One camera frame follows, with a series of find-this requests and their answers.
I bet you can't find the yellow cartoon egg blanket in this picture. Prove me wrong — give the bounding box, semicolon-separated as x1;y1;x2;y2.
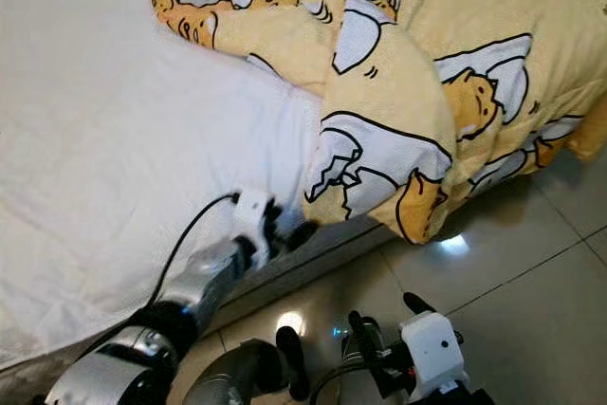
133;0;607;245

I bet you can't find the dark grey robot right leg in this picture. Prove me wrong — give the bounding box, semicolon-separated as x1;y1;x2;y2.
340;320;371;405

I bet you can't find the dark grey robot leg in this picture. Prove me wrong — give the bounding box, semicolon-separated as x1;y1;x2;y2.
340;320;371;405
180;327;309;405

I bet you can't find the dark grey robot left leg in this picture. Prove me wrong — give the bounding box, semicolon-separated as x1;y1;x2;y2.
180;327;309;405

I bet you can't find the white quilted mattress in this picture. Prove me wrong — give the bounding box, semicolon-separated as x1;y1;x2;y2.
0;0;380;373

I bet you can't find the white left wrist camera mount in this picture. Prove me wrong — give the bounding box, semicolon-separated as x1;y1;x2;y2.
235;189;276;249

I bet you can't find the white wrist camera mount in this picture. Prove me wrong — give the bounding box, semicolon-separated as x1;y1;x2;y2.
398;310;466;398
235;189;276;249

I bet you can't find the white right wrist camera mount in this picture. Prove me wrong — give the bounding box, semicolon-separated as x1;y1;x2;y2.
398;310;466;398

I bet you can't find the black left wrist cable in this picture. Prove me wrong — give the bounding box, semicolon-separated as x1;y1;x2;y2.
152;192;240;309

